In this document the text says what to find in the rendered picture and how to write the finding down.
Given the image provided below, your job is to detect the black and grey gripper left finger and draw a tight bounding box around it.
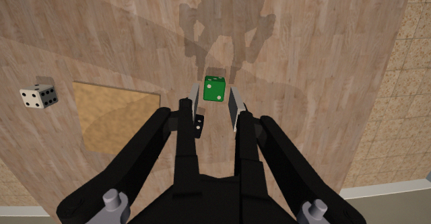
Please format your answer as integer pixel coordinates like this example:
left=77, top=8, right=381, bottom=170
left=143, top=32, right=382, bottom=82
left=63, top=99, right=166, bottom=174
left=56, top=83, right=205, bottom=224

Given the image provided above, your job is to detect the tan mat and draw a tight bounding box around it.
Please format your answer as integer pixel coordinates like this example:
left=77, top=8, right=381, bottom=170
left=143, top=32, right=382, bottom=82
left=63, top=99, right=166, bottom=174
left=72, top=81, right=160, bottom=155

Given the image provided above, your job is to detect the green die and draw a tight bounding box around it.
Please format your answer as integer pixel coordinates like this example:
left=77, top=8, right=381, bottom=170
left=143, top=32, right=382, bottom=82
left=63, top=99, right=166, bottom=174
left=203, top=76, right=226, bottom=102

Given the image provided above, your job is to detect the white die with black pips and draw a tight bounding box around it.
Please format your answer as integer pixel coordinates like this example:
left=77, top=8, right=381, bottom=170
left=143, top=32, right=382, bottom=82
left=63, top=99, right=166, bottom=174
left=20, top=84, right=58, bottom=109

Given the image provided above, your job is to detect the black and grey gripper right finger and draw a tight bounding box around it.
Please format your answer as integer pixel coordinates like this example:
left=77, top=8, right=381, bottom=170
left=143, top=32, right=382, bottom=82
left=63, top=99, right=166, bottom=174
left=228, top=87, right=366, bottom=224

